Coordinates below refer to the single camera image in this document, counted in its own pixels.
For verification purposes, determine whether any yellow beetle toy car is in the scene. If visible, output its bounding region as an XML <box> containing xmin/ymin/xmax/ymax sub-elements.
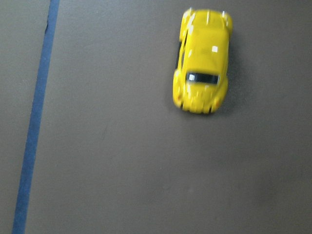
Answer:
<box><xmin>173</xmin><ymin>8</ymin><xmax>233</xmax><ymax>114</ymax></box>

